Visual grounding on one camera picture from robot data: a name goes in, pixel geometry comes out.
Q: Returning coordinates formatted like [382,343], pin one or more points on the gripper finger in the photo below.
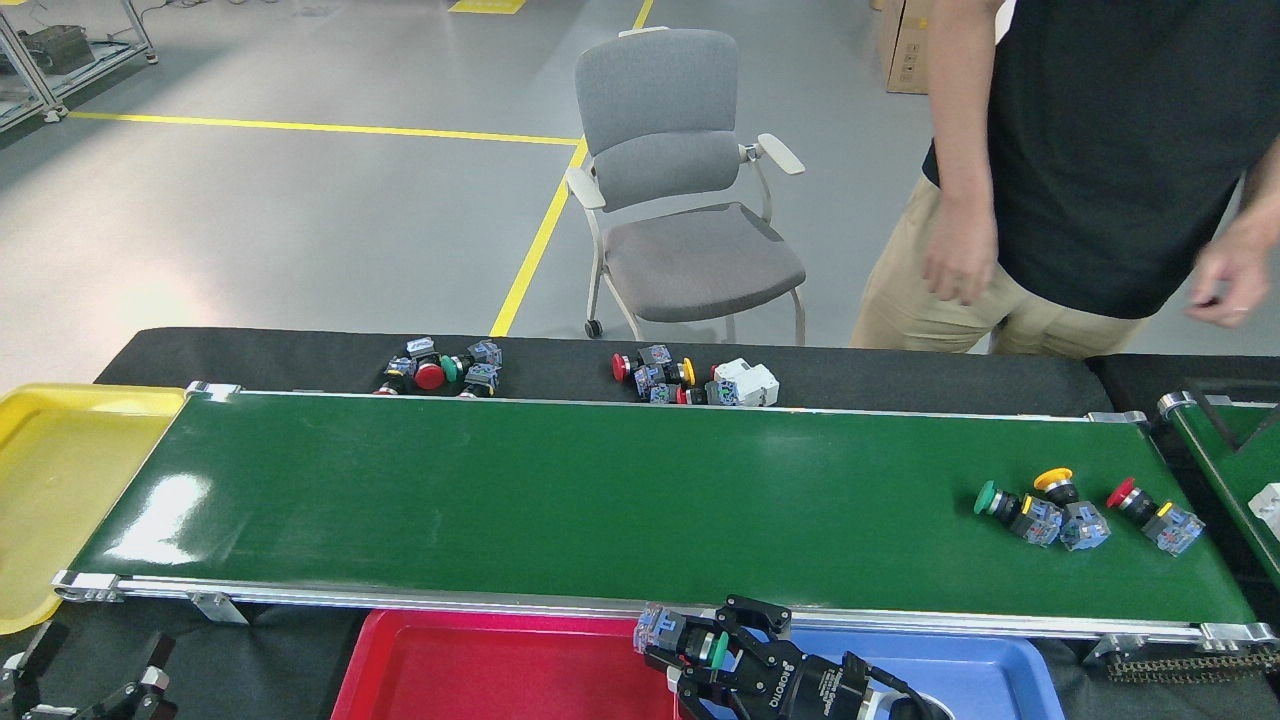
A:
[155,670]
[20,665]

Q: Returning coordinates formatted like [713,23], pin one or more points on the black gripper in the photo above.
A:
[825,690]

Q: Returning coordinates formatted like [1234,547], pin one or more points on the white circuit breaker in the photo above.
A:
[1268,508]
[755,380]

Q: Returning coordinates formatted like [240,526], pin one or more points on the person's left forearm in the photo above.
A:
[1255,210]

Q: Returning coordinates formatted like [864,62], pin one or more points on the person's right forearm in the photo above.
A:
[960,160]

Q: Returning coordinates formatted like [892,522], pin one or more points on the yellow plastic tray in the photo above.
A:
[60,500]

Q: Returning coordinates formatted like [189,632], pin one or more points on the long green conveyor belt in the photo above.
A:
[600,500]

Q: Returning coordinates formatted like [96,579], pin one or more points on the red plastic tray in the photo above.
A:
[500,670]

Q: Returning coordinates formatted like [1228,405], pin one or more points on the blue plastic tray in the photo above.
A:
[990,680]

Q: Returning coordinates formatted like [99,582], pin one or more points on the short green conveyor belt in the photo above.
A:
[1235,470]

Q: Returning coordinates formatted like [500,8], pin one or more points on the person's right hand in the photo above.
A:
[960,265]

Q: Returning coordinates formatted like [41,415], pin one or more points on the person's left hand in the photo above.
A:
[1235,280]

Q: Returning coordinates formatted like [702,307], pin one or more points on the grey office chair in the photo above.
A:
[700,260]

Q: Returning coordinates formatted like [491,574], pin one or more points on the silver metal rack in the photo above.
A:
[30,70]

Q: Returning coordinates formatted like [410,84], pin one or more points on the black equipment box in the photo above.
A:
[60,50]

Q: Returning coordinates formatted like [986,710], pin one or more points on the person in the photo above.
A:
[1100,150]

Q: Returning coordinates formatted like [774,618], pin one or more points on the brown cardboard box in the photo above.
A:
[905,50]

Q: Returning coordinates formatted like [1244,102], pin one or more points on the push button switch contact block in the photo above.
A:
[720,393]

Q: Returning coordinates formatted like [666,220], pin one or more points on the black triangular guide frame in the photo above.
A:
[1215,422]

